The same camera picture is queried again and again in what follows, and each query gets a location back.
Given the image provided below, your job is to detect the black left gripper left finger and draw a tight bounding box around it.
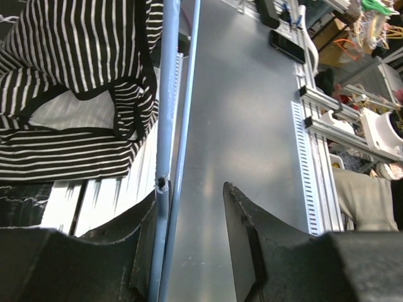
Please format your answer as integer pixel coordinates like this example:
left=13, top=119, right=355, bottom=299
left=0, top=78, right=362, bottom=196
left=1, top=192, right=157, bottom=301

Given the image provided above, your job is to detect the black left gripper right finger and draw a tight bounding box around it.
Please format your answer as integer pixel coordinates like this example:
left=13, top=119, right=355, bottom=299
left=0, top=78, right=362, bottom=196
left=223, top=182, right=402, bottom=301

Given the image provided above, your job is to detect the light blue wire hanger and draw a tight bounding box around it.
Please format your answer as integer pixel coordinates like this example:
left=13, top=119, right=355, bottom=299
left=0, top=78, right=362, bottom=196
left=148, top=1, right=201, bottom=301

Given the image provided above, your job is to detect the purple black striped tank top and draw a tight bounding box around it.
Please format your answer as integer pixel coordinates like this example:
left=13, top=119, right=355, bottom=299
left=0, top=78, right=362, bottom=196
left=1, top=1, right=164, bottom=182

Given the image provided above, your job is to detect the black smartphone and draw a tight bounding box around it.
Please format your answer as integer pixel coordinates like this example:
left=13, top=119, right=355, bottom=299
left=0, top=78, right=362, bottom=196
left=268, top=30, right=305, bottom=65

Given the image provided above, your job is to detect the white slotted cable duct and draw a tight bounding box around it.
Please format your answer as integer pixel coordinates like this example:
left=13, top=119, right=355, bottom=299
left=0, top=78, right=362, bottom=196
left=291, top=101, right=323, bottom=236

